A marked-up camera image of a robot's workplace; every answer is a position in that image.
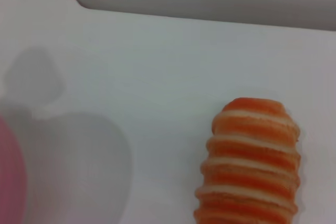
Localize pink plastic bowl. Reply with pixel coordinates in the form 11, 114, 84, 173
0, 115, 28, 224

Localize orange striped bread roll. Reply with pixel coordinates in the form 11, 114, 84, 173
193, 97, 302, 224

